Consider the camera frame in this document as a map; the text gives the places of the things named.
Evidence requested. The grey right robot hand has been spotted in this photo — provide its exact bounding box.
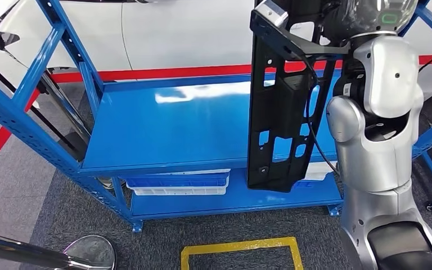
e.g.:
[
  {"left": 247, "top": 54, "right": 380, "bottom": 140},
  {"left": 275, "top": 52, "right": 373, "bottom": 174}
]
[{"left": 322, "top": 0, "right": 420, "bottom": 42}]

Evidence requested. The chrome stanchion post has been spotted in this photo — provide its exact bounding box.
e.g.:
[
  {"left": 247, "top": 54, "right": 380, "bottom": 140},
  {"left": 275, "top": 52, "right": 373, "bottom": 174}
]
[
  {"left": 0, "top": 230, "right": 117, "bottom": 270},
  {"left": 36, "top": 73, "right": 93, "bottom": 144}
]

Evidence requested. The long black plastic part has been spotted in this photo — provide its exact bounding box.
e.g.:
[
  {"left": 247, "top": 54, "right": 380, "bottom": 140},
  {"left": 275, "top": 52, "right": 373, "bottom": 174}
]
[{"left": 246, "top": 0, "right": 338, "bottom": 194}]

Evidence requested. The yellow floor tape marking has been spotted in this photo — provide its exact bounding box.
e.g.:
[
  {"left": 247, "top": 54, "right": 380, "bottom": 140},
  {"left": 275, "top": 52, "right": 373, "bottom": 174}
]
[{"left": 180, "top": 236, "right": 304, "bottom": 270}]

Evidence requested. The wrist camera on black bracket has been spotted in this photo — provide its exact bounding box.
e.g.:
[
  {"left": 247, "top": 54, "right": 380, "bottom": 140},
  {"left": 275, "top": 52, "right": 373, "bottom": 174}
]
[{"left": 249, "top": 0, "right": 351, "bottom": 62}]

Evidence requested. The black camera cable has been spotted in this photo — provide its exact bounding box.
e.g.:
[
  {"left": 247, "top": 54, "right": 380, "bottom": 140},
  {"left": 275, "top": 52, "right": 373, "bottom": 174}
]
[{"left": 296, "top": 52, "right": 341, "bottom": 178}]

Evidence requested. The white car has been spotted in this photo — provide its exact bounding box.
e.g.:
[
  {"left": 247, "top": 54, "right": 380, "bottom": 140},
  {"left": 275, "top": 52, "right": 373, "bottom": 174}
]
[{"left": 0, "top": 0, "right": 432, "bottom": 101}]

